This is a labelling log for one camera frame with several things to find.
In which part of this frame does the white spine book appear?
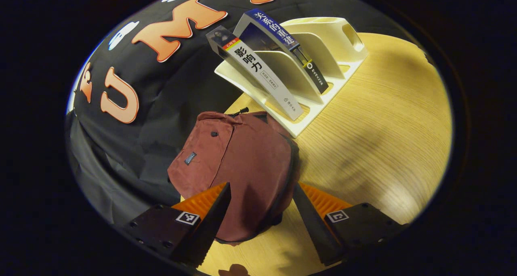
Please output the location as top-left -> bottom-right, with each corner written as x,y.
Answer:
206,25 -> 304,121

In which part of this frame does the blue spine book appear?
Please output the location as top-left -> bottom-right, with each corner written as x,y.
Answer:
233,8 -> 330,95

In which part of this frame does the maroon schoolbag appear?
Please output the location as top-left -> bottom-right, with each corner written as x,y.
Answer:
168,107 -> 300,246

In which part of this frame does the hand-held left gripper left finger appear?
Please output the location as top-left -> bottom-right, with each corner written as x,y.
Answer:
123,182 -> 232,268

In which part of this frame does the white bookshelf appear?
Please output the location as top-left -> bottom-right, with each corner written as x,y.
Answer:
214,17 -> 369,138

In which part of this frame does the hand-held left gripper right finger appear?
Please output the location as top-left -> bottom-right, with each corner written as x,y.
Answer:
293,182 -> 408,266

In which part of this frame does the black backdrop cloth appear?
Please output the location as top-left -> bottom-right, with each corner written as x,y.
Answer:
67,0 -> 404,228

